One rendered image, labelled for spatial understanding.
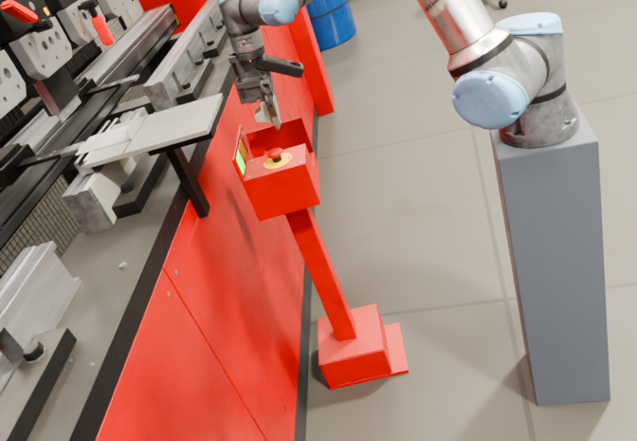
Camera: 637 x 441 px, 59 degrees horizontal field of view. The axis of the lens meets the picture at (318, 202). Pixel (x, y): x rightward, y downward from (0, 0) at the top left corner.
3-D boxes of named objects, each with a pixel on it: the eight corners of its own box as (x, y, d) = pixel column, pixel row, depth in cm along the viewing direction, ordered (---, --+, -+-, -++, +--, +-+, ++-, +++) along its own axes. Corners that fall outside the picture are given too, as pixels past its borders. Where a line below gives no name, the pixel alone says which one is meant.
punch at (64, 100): (66, 121, 109) (39, 77, 104) (57, 124, 109) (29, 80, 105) (85, 101, 117) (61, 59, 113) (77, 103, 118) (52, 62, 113)
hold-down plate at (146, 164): (141, 212, 113) (134, 201, 112) (118, 219, 114) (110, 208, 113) (175, 144, 138) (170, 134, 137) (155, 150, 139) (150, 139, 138)
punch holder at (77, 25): (85, 45, 116) (41, -35, 108) (49, 58, 118) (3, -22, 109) (109, 25, 129) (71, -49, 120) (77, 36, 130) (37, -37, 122)
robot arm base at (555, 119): (569, 103, 117) (566, 59, 112) (588, 138, 105) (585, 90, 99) (494, 119, 121) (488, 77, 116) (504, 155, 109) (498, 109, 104)
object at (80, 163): (94, 172, 113) (86, 159, 112) (81, 175, 114) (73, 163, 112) (124, 128, 130) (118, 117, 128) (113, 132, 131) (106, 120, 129)
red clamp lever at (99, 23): (115, 44, 120) (91, -2, 115) (98, 49, 121) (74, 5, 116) (118, 41, 122) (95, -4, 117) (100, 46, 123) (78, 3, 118)
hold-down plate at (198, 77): (196, 101, 161) (191, 92, 159) (179, 106, 162) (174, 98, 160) (214, 65, 186) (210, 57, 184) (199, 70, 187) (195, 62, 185)
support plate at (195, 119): (209, 134, 106) (206, 129, 105) (85, 169, 110) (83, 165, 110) (224, 97, 121) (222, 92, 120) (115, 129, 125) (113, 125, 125)
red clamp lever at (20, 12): (12, -5, 90) (52, 20, 100) (-10, 3, 91) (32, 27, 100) (13, 6, 90) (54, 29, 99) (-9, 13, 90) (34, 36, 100)
